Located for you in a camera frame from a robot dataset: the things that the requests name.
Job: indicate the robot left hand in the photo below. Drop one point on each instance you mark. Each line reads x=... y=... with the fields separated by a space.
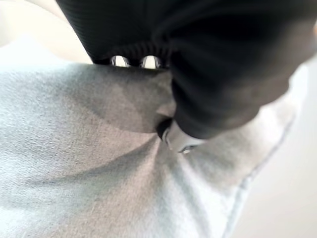
x=223 y=62

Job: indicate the light grey cushion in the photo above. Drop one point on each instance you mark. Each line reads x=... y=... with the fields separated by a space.
x=99 y=161

